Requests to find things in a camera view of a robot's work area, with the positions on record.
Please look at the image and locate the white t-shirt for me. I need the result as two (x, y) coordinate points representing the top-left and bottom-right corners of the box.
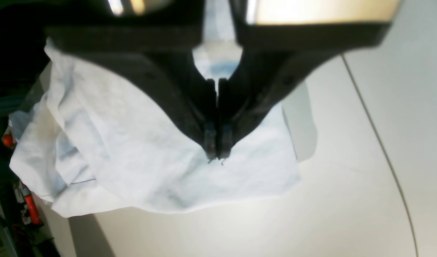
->
(9, 0), (318, 218)

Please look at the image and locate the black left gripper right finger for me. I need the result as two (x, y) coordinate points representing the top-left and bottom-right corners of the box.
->
(217, 0), (394, 159)

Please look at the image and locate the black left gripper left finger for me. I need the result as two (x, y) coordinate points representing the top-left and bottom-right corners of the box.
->
(45, 0), (217, 160)

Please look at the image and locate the orange handled screwdriver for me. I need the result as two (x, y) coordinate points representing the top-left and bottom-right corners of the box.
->
(21, 182), (42, 226)

